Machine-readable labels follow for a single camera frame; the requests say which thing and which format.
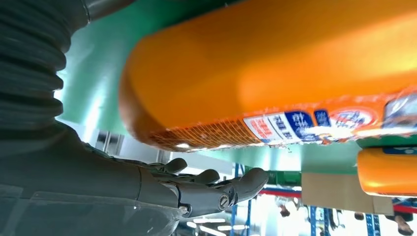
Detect brown cardboard box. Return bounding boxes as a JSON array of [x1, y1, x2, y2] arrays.
[[301, 172, 395, 216]]

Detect blue metal rack post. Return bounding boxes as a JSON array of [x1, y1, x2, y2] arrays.
[[229, 163, 253, 236], [307, 205, 331, 236]]

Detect green crate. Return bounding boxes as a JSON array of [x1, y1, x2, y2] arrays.
[[267, 170, 302, 187]]

